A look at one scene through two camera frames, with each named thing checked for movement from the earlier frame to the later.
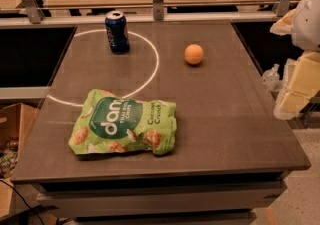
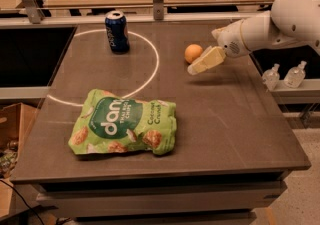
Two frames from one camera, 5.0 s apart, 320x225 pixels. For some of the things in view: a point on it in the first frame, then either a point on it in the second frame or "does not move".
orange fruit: (194, 54) does not move
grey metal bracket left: (32, 8) does not move
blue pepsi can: (117, 31) does not move
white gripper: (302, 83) → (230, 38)
